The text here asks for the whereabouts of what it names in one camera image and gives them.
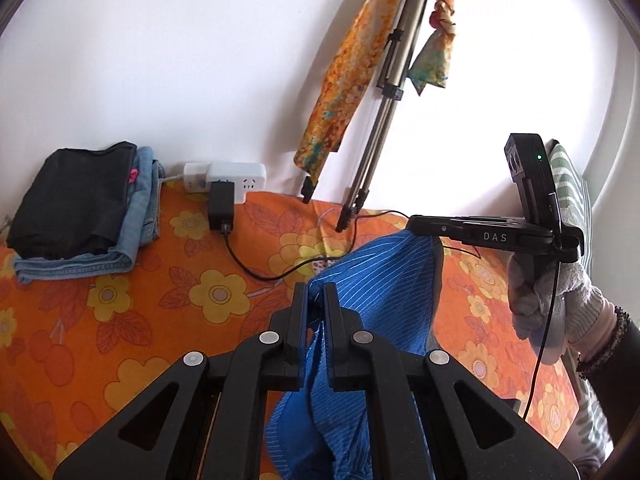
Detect blue striped pants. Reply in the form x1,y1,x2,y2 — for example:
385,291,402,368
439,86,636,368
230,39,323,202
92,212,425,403
265,230,442,479

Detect dark sleeved right forearm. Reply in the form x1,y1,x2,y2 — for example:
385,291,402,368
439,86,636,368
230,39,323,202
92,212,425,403
577,307,639,445

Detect white gloved right hand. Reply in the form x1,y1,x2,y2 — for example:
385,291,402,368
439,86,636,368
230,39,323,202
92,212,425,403
508,254,616,364

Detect orange floral bed sheet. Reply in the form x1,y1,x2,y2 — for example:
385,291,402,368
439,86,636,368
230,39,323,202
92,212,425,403
1,182,578,479

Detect green white striped pillow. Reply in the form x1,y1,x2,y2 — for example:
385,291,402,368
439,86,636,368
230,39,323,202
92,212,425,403
544,138,615,470

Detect silver black tripod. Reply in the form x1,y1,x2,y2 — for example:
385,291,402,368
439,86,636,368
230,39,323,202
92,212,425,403
300,0,427,232

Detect light blue folded jeans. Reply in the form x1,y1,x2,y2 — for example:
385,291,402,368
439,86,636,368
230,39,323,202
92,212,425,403
13,146,164,284

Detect black power adapter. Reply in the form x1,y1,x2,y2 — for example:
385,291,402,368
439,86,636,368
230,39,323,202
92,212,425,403
207,181,234,236

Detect orange floral scarf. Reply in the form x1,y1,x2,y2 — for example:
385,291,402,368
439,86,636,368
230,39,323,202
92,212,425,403
294,0,456,185

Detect white power strip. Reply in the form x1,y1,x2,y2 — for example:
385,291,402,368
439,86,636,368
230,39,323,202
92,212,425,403
182,162,267,204

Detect black folded garment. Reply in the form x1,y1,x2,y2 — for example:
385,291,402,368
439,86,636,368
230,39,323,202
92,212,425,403
6,141,138,260

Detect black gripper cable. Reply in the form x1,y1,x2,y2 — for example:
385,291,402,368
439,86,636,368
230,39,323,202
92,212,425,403
520,259,564,422

